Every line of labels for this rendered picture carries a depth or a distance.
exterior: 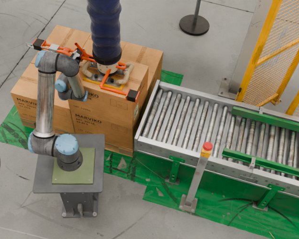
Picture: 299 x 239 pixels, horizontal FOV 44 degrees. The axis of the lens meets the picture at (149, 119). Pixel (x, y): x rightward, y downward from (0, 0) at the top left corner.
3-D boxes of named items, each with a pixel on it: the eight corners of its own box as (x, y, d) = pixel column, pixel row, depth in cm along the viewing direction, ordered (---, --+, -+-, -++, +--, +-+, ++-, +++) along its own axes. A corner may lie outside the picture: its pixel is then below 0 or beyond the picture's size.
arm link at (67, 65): (78, 53, 234) (89, 91, 299) (59, 50, 234) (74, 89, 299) (74, 69, 231) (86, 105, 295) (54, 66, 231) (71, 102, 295)
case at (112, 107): (146, 96, 346) (148, 66, 314) (132, 129, 324) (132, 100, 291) (88, 78, 355) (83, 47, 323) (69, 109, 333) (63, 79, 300)
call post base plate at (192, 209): (197, 198, 348) (198, 197, 345) (194, 213, 339) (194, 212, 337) (182, 194, 349) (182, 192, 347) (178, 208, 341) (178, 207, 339)
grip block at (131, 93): (139, 95, 282) (139, 90, 278) (135, 103, 277) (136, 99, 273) (129, 92, 283) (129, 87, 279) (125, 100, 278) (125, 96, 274)
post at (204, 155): (192, 201, 346) (212, 145, 264) (191, 207, 342) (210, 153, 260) (185, 199, 347) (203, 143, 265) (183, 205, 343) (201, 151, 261)
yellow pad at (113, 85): (126, 82, 302) (126, 78, 298) (121, 91, 297) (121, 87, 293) (87, 71, 307) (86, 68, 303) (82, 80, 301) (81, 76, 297)
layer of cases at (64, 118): (160, 77, 414) (163, 50, 382) (132, 150, 358) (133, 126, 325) (61, 51, 430) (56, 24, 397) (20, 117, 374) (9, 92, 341)
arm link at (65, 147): (76, 164, 265) (74, 153, 250) (52, 160, 265) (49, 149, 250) (81, 146, 273) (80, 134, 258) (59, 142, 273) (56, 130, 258)
